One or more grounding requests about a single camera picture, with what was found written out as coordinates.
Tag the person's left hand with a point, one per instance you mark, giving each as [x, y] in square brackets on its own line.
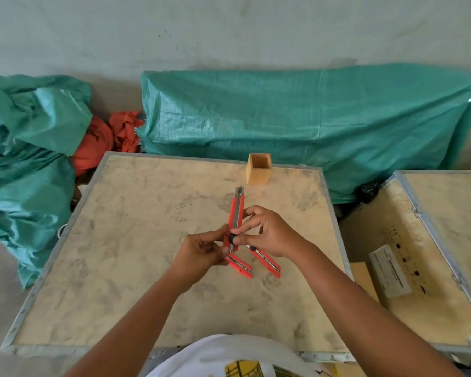
[196, 257]

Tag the person's right hand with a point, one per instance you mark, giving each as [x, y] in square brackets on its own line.
[274, 235]

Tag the person's left thumb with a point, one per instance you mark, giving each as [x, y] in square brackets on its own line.
[215, 235]

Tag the person's right thumb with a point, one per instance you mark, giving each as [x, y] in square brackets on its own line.
[244, 241]

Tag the person's right middle finger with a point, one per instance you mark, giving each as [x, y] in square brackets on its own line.
[255, 210]

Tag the red utility knife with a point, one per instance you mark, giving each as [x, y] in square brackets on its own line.
[240, 266]
[236, 211]
[267, 263]

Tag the person's right forearm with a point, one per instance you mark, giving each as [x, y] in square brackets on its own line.
[361, 310]

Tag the person's left forearm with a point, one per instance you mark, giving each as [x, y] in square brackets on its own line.
[133, 329]

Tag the small open wooden box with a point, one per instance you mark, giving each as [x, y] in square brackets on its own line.
[258, 170]

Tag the large green tarp bundle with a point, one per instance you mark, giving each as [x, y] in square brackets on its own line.
[318, 125]

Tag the black bag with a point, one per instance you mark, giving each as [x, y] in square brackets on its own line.
[369, 191]

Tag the person's white shirt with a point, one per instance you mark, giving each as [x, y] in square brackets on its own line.
[227, 357]

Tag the brown cardboard piece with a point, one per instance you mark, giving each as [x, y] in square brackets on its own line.
[363, 280]

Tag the white paper label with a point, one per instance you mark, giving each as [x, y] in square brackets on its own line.
[390, 270]

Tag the orange cloth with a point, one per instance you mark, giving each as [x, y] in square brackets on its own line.
[96, 141]

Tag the wooden crate with metal edging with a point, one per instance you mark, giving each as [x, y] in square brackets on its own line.
[428, 239]

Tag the crumpled green tarp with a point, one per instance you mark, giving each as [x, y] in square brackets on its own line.
[27, 160]

